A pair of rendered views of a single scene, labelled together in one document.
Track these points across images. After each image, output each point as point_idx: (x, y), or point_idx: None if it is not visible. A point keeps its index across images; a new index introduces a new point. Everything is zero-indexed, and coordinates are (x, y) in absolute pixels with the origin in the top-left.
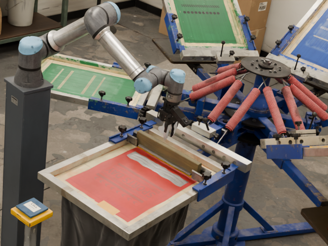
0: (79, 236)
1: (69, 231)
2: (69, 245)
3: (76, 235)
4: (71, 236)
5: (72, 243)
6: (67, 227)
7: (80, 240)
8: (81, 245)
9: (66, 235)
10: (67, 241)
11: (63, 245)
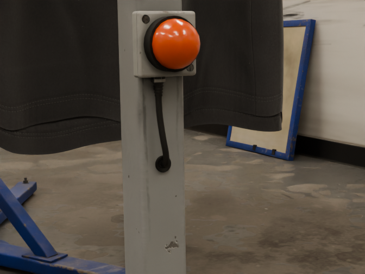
0: (76, 12)
1: (18, 19)
2: (26, 98)
3: (58, 14)
4: (27, 44)
5: (42, 76)
6: (7, 4)
7: (82, 30)
8: (98, 40)
9: (8, 51)
10: (17, 78)
11: (4, 109)
